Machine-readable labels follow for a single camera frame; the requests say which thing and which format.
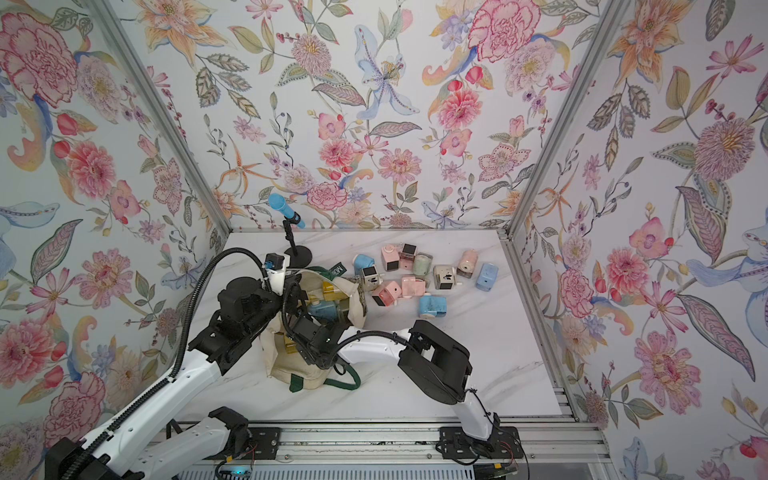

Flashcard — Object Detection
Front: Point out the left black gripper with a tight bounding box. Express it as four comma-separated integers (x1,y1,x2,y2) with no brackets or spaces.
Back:
243,272,305,338

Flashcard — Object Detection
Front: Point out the cream green tote bag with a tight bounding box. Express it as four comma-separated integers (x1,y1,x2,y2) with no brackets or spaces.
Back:
259,268,367,393

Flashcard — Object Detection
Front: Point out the pink square pencil sharpener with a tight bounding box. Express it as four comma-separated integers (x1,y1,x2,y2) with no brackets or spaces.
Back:
371,280,402,307

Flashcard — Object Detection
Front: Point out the pale green cube sharpener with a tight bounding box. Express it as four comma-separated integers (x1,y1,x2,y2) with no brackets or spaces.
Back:
361,266,383,292

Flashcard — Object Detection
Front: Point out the light blue pencil sharpener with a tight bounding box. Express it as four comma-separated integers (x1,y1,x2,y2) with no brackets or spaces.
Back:
353,254,375,276

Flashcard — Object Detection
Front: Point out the large pink pencil sharpener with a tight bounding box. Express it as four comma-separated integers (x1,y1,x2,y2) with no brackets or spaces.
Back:
381,244,400,272

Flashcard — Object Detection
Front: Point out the blue round-front pencil sharpener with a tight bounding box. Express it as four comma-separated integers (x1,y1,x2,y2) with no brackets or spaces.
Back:
418,295,448,320

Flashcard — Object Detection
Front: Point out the small pink pencil sharpener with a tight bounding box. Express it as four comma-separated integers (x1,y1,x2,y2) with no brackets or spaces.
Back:
399,243,417,271

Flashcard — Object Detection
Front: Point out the mint green pencil sharpener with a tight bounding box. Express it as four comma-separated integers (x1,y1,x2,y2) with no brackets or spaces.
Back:
412,253,433,277

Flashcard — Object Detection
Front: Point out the cream pencil sharpener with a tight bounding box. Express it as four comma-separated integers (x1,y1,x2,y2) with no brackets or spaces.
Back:
433,265,461,290

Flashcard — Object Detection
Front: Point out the pink round pencil sharpener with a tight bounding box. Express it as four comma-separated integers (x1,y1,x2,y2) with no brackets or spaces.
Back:
457,249,479,278

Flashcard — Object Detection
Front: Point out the blue cube pencil sharpener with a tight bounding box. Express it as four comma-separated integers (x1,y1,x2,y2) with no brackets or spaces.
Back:
475,263,499,292

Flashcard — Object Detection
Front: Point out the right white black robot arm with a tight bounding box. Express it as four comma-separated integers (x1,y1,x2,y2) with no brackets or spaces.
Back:
281,311,527,466

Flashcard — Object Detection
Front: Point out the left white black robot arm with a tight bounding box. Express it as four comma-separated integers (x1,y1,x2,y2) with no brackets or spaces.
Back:
44,273,285,479

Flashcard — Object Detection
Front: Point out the yellow pencil sharpener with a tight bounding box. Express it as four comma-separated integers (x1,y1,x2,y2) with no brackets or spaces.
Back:
322,281,347,301

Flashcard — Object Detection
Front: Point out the black microphone stand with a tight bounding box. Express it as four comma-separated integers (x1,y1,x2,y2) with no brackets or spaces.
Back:
283,218,313,269

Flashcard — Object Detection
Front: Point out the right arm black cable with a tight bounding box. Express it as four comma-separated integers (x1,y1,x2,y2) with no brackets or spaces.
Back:
280,273,415,373

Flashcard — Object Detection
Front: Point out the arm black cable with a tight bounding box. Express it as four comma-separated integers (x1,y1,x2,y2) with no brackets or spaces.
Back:
59,247,271,480
280,273,415,373

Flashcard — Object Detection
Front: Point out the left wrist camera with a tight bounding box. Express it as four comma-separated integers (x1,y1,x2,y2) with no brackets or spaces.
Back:
264,253,290,295

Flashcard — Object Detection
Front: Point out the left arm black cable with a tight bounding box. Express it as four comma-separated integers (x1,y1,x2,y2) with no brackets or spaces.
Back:
59,247,271,480

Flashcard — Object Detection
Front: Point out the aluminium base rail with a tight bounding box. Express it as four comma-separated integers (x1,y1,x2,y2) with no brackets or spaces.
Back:
95,419,613,480

